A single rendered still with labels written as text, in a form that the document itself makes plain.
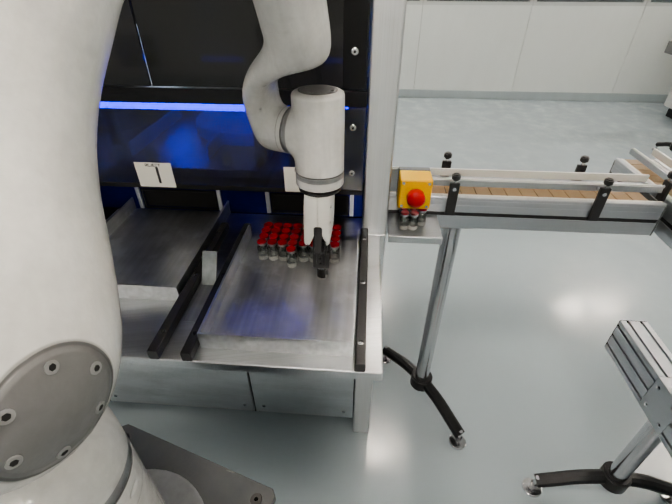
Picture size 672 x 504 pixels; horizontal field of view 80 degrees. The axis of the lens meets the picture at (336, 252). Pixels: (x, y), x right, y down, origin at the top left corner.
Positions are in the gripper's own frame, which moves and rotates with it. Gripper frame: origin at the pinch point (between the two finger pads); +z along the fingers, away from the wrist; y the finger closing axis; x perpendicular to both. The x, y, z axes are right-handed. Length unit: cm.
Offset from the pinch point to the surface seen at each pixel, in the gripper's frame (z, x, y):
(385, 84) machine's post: -28.5, 11.0, -16.9
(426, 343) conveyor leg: 60, 32, -32
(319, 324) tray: 5.7, 0.9, 13.4
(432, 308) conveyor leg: 43, 32, -32
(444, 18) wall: 6, 92, -477
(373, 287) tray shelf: 6.0, 10.6, 2.2
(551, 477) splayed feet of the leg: 85, 71, -2
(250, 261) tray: 5.7, -16.3, -4.1
